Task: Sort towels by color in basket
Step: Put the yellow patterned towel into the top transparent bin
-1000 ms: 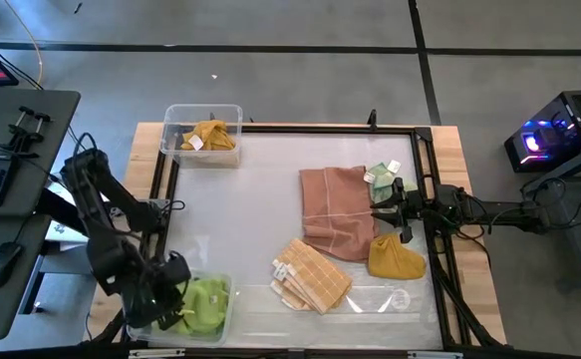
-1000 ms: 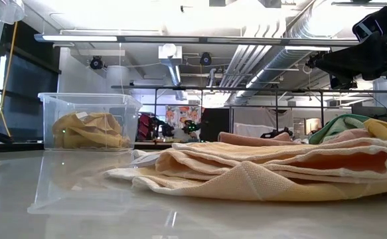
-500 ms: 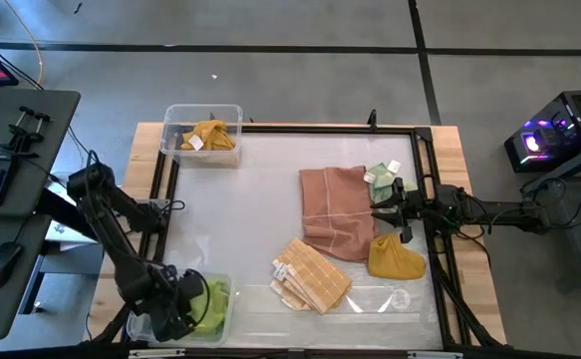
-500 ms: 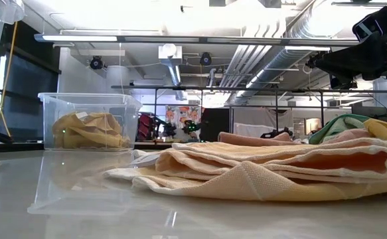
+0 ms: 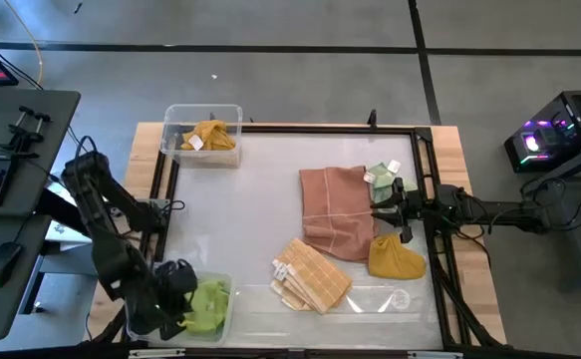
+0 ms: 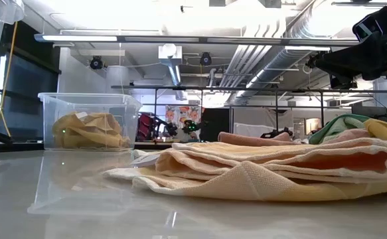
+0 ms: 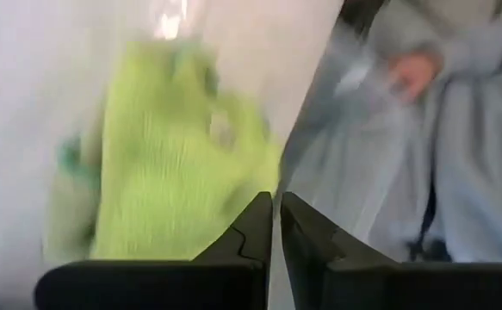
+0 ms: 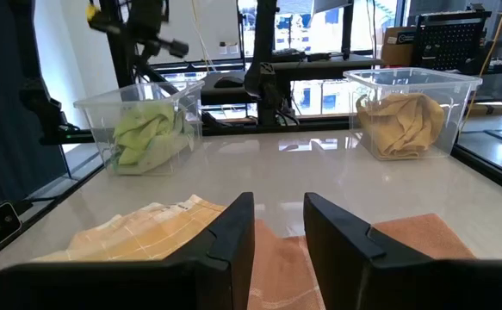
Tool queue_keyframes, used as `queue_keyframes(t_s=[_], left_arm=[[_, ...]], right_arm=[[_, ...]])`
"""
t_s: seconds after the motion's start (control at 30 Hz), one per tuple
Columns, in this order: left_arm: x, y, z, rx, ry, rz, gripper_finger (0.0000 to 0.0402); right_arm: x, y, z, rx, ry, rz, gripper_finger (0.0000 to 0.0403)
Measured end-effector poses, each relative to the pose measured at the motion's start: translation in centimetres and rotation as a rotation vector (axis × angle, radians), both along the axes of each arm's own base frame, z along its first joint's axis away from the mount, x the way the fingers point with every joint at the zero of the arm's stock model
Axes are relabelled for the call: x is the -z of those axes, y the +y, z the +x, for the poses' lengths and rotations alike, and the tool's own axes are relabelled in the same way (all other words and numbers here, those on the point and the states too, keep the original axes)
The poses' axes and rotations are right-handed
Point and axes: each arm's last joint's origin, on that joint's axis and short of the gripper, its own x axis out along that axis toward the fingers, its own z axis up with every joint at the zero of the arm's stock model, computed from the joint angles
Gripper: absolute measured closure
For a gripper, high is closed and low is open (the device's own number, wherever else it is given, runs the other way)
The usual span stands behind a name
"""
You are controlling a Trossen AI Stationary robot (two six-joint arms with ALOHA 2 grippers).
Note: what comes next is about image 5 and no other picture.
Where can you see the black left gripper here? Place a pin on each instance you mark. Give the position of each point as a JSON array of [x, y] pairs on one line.
[[163, 296]]

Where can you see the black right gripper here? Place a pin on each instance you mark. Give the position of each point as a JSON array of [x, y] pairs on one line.
[[407, 209]]

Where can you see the lime green towel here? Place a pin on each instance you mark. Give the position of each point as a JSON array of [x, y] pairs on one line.
[[210, 304]]

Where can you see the salmon pink towel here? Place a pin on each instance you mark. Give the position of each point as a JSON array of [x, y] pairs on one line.
[[337, 209]]

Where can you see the small mustard yellow towel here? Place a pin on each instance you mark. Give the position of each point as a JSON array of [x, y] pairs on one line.
[[394, 261]]

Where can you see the yellow beige checked towel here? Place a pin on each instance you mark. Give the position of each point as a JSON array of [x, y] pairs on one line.
[[315, 274]]

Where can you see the large mustard yellow towel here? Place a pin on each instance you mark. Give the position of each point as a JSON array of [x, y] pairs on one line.
[[212, 137]]

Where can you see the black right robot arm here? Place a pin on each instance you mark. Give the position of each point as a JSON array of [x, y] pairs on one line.
[[484, 209]]

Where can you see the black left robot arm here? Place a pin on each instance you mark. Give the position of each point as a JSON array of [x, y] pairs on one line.
[[105, 219]]

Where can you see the mint green towel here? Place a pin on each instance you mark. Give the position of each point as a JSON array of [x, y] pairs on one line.
[[382, 179]]

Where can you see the clear plastic bin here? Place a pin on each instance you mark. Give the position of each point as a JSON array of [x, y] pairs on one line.
[[227, 319], [170, 117]]

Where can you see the black table clamp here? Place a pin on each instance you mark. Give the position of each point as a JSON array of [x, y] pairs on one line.
[[372, 118]]

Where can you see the white printed box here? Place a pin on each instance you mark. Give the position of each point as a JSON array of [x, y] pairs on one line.
[[66, 233]]

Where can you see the black computer mouse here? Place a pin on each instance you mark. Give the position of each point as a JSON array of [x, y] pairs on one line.
[[2, 264]]

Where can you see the black RGB computer case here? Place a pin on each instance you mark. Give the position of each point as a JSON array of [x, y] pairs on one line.
[[569, 114]]

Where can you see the black desk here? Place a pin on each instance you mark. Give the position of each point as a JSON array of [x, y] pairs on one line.
[[46, 129]]

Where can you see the silver metal bracket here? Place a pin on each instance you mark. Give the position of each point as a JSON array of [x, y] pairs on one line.
[[155, 353], [434, 355]]

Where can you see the black aluminium table frame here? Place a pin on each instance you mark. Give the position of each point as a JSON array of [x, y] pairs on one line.
[[320, 129]]

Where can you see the black desk clamp mount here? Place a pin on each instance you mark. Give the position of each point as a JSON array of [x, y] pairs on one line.
[[18, 133]]

